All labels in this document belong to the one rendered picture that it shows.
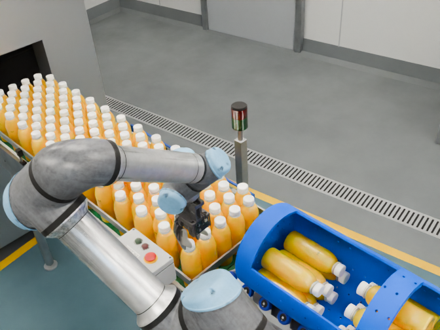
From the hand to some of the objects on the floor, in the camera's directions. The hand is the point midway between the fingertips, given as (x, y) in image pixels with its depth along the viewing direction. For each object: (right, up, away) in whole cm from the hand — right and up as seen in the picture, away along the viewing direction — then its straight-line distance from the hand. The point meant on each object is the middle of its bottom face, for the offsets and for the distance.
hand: (189, 240), depth 163 cm
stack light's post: (+25, -53, +110) cm, 125 cm away
